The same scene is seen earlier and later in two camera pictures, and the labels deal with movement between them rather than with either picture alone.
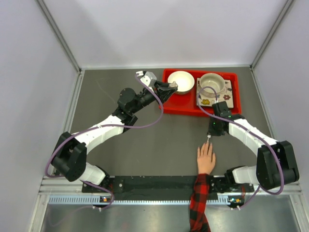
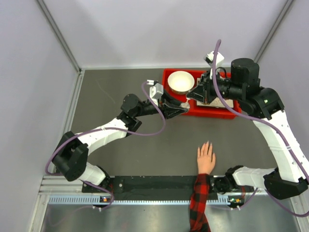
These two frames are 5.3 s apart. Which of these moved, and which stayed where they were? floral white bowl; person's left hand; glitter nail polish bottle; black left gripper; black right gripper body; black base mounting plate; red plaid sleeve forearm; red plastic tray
Moved: black right gripper body; glitter nail polish bottle; black left gripper
Stayed: person's left hand; red plastic tray; floral white bowl; red plaid sleeve forearm; black base mounting plate
